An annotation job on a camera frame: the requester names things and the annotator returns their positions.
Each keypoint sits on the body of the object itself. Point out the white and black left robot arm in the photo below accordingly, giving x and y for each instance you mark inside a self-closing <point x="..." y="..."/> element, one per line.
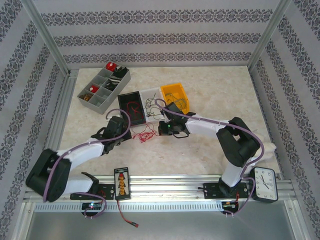
<point x="82" y="152"/>

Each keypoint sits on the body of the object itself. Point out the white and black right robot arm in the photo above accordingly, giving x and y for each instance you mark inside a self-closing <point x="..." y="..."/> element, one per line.
<point x="205" y="125"/>

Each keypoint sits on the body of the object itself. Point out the black plastic bin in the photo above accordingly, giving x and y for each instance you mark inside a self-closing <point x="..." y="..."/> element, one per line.
<point x="122" y="110"/>

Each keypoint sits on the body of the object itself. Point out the grey compartment organizer tray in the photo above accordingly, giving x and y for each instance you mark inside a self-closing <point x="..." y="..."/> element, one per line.
<point x="113" y="97"/>

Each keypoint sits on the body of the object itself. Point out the yellow plastic bin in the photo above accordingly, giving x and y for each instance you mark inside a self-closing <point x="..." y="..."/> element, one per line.
<point x="172" y="88"/>

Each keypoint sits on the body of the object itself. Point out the white plastic bin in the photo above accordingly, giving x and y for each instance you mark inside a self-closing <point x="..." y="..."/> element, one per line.
<point x="145" y="95"/>

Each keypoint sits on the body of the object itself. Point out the small brown item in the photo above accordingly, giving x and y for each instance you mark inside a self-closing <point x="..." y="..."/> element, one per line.
<point x="86" y="96"/>

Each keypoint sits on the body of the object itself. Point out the red and white toy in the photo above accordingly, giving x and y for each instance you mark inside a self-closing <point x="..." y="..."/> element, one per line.
<point x="110" y="66"/>
<point x="94" y="88"/>

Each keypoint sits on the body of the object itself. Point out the black and white striped cloth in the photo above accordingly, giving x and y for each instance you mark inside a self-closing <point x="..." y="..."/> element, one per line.
<point x="113" y="82"/>

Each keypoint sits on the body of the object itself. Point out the black board with orange label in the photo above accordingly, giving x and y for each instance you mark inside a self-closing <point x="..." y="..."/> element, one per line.
<point x="122" y="183"/>

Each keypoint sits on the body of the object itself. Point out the black fabric item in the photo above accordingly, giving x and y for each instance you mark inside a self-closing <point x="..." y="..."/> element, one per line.
<point x="118" y="71"/>

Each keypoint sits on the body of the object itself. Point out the small black control board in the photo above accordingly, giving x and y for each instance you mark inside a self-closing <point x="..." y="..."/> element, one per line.
<point x="229" y="205"/>
<point x="92" y="206"/>

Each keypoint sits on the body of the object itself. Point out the red lead with connector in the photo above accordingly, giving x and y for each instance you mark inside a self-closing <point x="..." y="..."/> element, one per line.
<point x="121" y="215"/>

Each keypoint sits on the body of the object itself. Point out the black alarm clock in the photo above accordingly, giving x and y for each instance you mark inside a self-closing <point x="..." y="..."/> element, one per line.
<point x="265" y="183"/>

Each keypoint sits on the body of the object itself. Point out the aluminium side rail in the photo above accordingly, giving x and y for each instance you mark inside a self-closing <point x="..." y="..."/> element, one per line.
<point x="66" y="102"/>

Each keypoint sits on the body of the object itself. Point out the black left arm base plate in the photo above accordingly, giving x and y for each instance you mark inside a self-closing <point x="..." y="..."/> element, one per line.
<point x="107" y="190"/>

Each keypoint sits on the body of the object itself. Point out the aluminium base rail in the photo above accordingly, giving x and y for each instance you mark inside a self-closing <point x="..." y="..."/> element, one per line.
<point x="170" y="186"/>

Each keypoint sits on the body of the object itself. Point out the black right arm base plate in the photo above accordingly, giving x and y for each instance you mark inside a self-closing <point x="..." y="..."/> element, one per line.
<point x="212" y="190"/>

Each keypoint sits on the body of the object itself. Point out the aluminium frame post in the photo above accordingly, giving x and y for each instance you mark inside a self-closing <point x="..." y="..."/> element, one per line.
<point x="268" y="35"/>
<point x="45" y="35"/>

